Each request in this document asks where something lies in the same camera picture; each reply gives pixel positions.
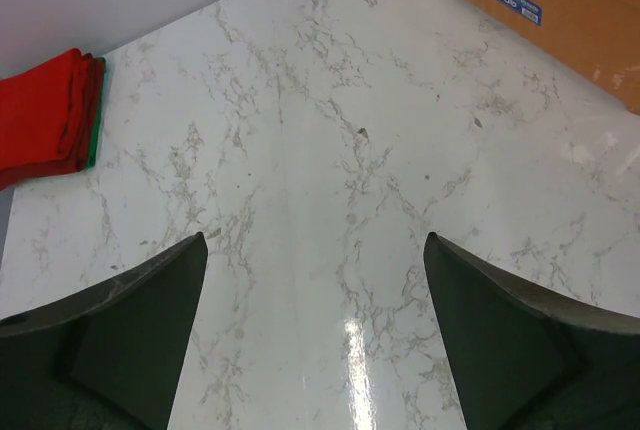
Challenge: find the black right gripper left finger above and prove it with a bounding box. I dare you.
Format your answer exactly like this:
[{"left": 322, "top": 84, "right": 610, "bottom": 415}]
[{"left": 1, "top": 233, "right": 208, "bottom": 429}]

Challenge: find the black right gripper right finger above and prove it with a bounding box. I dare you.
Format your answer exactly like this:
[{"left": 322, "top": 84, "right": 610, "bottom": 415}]
[{"left": 423, "top": 233, "right": 639, "bottom": 429}]

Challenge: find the dark red folded t shirt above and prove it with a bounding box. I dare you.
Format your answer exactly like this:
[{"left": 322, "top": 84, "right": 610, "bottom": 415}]
[{"left": 1, "top": 53, "right": 99, "bottom": 189}]

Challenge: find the green folded t shirt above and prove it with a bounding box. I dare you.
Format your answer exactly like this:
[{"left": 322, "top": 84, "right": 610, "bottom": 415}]
[{"left": 85, "top": 57, "right": 106, "bottom": 169}]

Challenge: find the orange plastic tub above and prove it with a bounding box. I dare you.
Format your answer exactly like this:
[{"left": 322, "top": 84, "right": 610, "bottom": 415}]
[{"left": 467, "top": 0, "right": 639, "bottom": 113}]

